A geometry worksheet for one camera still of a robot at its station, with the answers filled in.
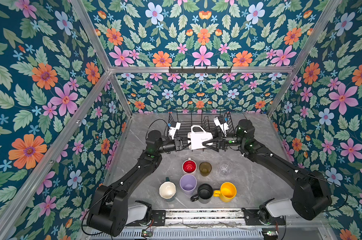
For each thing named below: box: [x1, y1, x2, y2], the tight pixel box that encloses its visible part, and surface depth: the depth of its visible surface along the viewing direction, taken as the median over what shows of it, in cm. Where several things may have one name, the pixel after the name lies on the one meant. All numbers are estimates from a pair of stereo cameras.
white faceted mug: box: [187, 125, 214, 150], surface depth 67 cm
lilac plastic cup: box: [179, 174, 197, 196], surface depth 77 cm
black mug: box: [190, 183, 213, 204], surface depth 79 cm
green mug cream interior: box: [159, 177, 177, 202], surface depth 76 cm
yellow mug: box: [213, 182, 237, 203], surface depth 77 cm
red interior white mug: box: [182, 157, 197, 174], surface depth 86 cm
